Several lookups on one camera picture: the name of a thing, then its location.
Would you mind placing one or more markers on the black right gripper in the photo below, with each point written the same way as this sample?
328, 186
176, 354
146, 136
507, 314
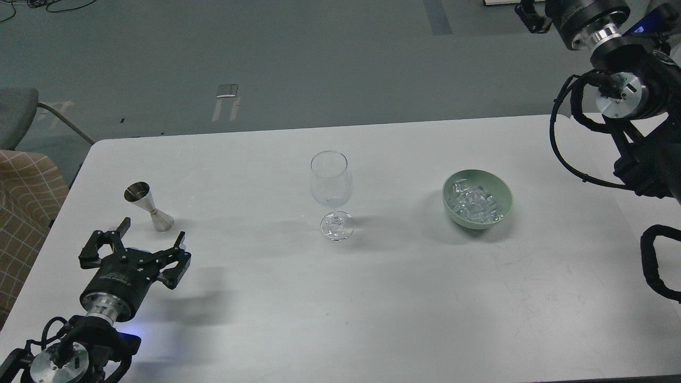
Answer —
570, 18

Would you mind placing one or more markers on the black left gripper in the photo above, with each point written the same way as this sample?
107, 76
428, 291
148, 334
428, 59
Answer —
123, 278

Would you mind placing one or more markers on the steel cocktail jigger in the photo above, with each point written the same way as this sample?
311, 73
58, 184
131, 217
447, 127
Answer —
139, 194

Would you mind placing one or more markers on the clear ice cubes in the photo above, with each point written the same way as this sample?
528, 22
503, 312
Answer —
474, 203

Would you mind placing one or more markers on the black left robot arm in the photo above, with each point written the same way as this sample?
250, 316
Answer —
88, 348

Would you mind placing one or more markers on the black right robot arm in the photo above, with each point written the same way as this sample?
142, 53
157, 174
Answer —
631, 93

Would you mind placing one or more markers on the clear wine glass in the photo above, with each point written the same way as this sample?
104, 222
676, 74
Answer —
331, 185

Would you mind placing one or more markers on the beige checked cushion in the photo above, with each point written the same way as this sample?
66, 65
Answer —
32, 193

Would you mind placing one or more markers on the white office chair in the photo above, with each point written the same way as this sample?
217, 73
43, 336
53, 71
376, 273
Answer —
662, 21

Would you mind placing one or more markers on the green bowl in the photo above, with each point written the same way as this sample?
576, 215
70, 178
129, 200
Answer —
488, 181

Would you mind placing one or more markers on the silver floor plate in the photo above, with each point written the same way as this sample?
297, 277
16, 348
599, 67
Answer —
227, 91

